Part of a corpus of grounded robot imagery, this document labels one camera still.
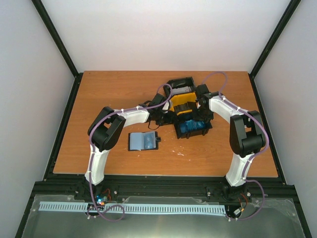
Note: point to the blue VIP card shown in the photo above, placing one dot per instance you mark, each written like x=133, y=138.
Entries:
x=149, y=140

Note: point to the yellow bin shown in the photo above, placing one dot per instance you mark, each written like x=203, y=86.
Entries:
x=181, y=99

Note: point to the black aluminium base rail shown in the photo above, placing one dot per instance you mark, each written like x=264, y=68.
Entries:
x=204, y=188

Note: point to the white cards stack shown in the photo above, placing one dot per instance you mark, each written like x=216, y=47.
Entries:
x=182, y=90

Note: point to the blue cards stack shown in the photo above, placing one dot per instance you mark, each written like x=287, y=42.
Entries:
x=191, y=125

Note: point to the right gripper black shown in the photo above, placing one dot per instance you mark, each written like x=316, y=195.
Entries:
x=208, y=119

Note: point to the right black frame post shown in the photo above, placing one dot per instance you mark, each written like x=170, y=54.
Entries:
x=286, y=16

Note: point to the black leather card holder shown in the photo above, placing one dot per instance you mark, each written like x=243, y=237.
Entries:
x=142, y=141

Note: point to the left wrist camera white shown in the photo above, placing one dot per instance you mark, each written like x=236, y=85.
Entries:
x=167, y=106

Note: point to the black bin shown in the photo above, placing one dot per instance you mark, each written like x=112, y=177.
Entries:
x=178, y=83
x=184, y=117

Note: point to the black frame post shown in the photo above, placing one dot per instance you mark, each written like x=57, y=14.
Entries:
x=46, y=19
x=286, y=16

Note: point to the light blue cable duct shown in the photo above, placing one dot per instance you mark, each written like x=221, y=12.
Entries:
x=141, y=209

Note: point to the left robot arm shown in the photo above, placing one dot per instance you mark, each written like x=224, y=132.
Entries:
x=105, y=132

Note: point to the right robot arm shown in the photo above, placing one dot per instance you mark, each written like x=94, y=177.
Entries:
x=247, y=136

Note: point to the green led circuit board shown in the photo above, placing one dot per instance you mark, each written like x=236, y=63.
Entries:
x=103, y=199

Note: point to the black cards stack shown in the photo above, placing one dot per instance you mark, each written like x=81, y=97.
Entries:
x=185, y=108

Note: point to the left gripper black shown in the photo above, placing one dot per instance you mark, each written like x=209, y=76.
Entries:
x=170, y=120

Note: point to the left black frame post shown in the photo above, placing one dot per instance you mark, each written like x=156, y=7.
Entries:
x=46, y=19

